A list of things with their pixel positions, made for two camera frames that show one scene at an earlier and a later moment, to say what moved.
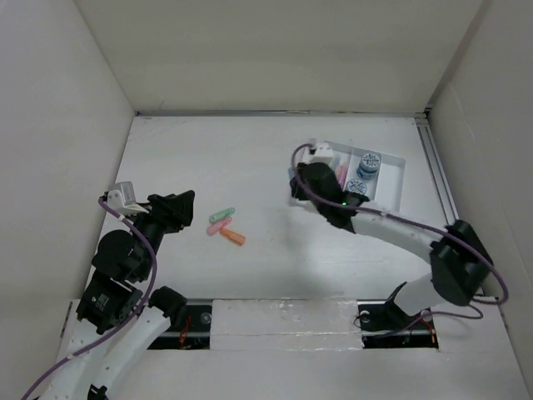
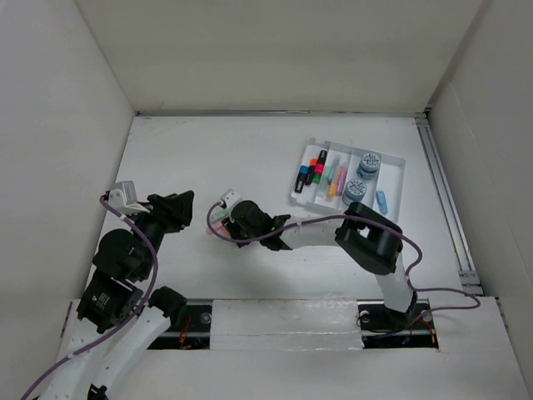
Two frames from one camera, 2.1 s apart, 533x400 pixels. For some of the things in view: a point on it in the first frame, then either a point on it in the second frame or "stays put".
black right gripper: x=297 y=191 to x=232 y=227
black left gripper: x=175 y=211 stays put
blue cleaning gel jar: x=370 y=165 stays put
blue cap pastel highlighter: x=336 y=160 stays put
